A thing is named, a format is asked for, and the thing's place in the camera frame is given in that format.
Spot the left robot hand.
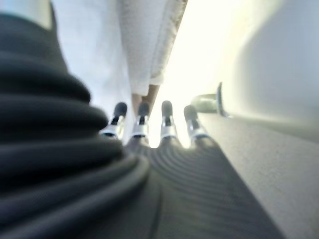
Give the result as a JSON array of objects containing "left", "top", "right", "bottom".
[{"left": 0, "top": 0, "right": 287, "bottom": 239}]

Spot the white duvet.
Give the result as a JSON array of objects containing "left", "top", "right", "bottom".
[{"left": 51, "top": 0, "right": 133, "bottom": 147}]

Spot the white bed sheet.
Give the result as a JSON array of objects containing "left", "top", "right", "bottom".
[{"left": 119, "top": 0, "right": 189, "bottom": 97}]

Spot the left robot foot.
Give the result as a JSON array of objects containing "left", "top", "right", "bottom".
[{"left": 190, "top": 93, "right": 222, "bottom": 115}]

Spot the left robot leg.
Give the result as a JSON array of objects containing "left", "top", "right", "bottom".
[{"left": 196, "top": 0, "right": 319, "bottom": 145}]

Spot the brown bed frame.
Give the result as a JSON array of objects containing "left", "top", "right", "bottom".
[{"left": 131, "top": 83, "right": 162, "bottom": 113}]

